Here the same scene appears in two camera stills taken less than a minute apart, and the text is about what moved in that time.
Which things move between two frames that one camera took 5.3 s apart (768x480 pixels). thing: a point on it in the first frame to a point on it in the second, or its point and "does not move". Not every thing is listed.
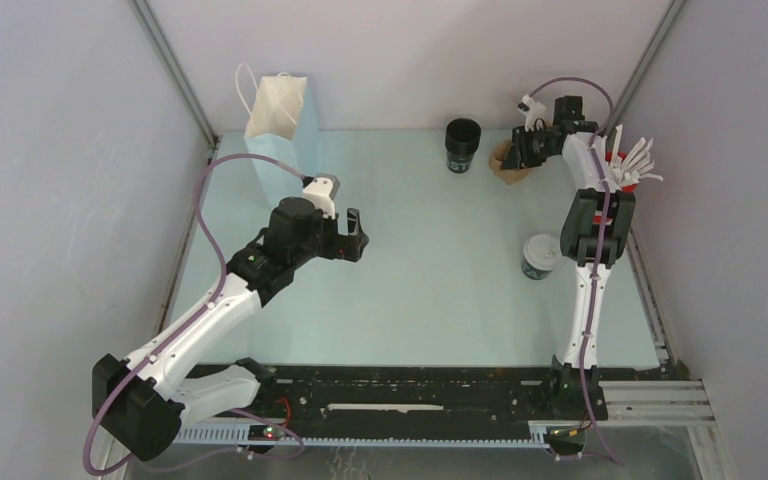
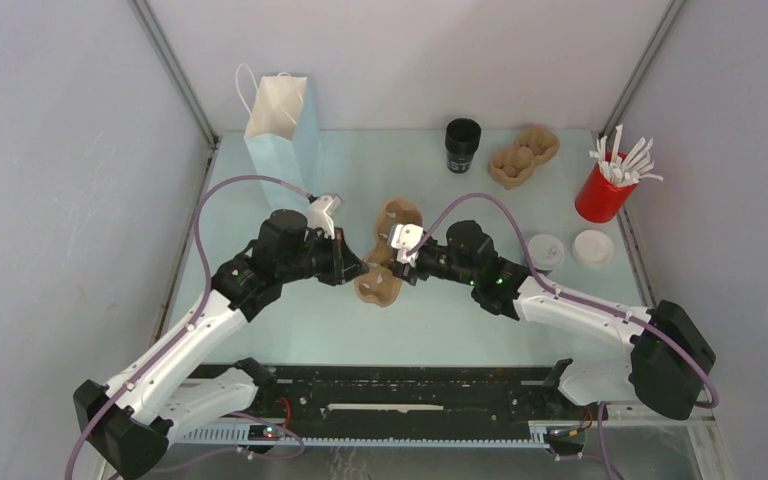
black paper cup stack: x=462 y=136 does not move
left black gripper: x=347 y=247 to x=344 y=266
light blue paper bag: x=283 y=125 does not move
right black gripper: x=520 y=154 to x=408 y=273
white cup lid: x=543 y=251 does not move
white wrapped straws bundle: x=635 y=165 does not move
